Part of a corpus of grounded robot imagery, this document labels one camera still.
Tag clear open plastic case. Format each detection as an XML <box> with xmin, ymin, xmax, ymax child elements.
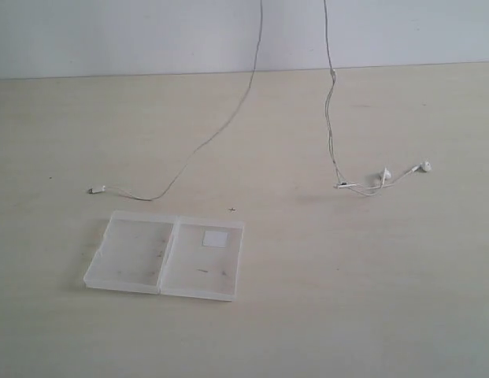
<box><xmin>83</xmin><ymin>211</ymin><xmax>245</xmax><ymax>302</ymax></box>

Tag white wired earphones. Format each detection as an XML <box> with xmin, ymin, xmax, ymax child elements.
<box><xmin>86</xmin><ymin>0</ymin><xmax>433</xmax><ymax>202</ymax></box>

